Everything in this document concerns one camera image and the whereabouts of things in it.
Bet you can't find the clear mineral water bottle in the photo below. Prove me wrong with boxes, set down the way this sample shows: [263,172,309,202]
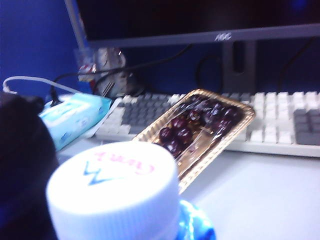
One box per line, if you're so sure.
[45,142,217,240]

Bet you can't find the black thermos flask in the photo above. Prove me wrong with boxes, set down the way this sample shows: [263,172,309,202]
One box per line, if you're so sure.
[0,91,60,240]

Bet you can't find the woven tray with snacks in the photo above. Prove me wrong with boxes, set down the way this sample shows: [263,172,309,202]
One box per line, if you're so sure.
[132,88,256,196]

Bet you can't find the silver metallic desk object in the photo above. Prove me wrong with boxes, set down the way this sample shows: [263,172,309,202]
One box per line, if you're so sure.
[96,47,138,98]

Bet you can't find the light blue tissue pack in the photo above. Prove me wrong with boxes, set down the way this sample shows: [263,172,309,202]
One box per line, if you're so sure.
[38,94,113,152]

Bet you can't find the clear plastic container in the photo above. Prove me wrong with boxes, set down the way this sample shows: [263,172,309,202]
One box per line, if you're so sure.
[73,47,97,83]

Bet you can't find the black computer monitor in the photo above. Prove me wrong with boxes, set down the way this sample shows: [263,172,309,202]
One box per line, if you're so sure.
[64,0,320,95]

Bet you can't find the white and grey keyboard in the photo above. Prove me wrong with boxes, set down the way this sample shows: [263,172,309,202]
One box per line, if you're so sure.
[93,91,320,158]

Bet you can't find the black monitor cable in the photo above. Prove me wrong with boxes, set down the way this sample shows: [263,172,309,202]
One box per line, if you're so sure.
[51,43,193,101]

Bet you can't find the looped black cable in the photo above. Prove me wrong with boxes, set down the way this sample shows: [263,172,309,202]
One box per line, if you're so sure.
[195,53,225,94]

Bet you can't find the short black cable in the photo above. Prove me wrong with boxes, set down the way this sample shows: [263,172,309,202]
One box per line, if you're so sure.
[278,36,319,93]

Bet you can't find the white cable with plug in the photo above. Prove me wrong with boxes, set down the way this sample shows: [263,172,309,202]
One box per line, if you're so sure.
[2,76,70,95]

